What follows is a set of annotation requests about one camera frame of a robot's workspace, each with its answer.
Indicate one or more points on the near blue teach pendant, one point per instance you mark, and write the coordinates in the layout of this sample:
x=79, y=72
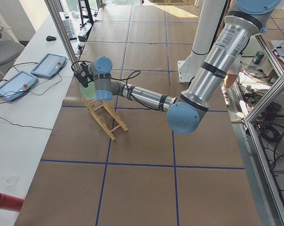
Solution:
x=17, y=85

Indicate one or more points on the blue teach pendant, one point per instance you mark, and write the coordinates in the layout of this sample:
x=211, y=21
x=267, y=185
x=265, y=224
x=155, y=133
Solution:
x=17, y=85
x=49, y=65

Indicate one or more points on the wooden plate rack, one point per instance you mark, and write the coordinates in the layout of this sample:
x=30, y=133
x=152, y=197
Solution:
x=105, y=115

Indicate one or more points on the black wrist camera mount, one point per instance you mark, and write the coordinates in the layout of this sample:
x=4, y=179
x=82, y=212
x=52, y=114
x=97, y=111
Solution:
x=83, y=75

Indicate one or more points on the green can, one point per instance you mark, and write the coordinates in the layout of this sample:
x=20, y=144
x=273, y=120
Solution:
x=258, y=57

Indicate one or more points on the black computer mouse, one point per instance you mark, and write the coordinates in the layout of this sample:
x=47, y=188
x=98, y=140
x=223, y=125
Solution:
x=50, y=38

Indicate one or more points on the aluminium frame rack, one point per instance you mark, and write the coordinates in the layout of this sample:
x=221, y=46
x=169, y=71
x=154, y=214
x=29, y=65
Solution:
x=261, y=97

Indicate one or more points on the pale green plate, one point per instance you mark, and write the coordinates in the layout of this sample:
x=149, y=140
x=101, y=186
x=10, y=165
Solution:
x=89, y=91

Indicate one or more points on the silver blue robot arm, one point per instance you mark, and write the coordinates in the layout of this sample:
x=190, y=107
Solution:
x=244, y=19

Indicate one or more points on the grey office chair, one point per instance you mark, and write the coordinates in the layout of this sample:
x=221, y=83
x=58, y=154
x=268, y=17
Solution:
x=9, y=51

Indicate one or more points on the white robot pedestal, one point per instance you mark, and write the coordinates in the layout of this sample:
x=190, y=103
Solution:
x=210, y=20

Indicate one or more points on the far blue teach pendant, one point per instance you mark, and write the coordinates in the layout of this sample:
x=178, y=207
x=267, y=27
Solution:
x=49, y=65

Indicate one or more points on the aluminium frame post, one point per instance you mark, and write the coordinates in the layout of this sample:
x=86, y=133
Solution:
x=53, y=9

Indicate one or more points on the red cylinder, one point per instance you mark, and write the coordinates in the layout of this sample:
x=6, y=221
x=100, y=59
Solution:
x=11, y=203

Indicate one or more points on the black keyboard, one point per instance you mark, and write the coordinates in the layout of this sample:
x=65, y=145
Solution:
x=69, y=28

